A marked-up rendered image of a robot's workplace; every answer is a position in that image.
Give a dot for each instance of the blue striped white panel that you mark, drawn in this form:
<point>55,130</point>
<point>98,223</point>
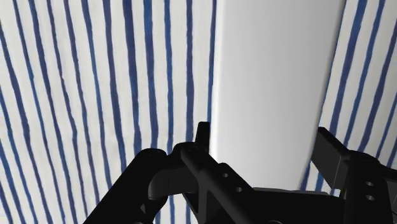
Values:
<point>77,77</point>

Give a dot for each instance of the white tall cylinder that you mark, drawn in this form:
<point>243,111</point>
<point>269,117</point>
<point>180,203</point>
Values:
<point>266,93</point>

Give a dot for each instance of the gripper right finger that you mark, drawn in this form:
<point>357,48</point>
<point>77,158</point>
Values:
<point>363,186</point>

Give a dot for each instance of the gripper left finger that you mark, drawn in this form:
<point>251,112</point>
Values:
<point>173,186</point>

